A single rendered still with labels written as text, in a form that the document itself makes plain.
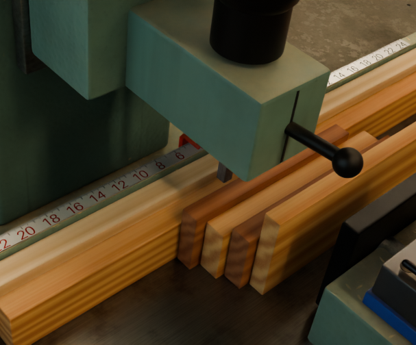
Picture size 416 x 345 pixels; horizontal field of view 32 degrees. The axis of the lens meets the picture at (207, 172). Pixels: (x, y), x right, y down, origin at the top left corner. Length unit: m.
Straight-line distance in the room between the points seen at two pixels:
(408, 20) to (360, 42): 0.29
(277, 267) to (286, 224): 0.05
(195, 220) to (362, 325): 0.14
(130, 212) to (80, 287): 0.07
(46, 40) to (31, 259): 0.17
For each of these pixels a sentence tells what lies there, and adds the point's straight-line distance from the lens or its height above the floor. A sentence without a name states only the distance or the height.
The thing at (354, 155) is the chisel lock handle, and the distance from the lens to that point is 0.46.
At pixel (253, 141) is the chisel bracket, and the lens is 0.47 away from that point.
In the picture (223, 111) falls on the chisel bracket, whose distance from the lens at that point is 0.48.
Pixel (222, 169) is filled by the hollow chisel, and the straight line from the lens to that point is 0.56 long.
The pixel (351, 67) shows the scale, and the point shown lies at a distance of 0.72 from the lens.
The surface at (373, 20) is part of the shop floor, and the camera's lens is 2.86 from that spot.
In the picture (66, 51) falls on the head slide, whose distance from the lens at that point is 0.55.
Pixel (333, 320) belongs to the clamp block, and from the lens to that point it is 0.51.
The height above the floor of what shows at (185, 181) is 0.95.
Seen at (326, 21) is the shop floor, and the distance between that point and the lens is 2.78.
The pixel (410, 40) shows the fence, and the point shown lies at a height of 0.96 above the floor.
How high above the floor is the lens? 1.33
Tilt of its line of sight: 42 degrees down
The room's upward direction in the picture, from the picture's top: 8 degrees clockwise
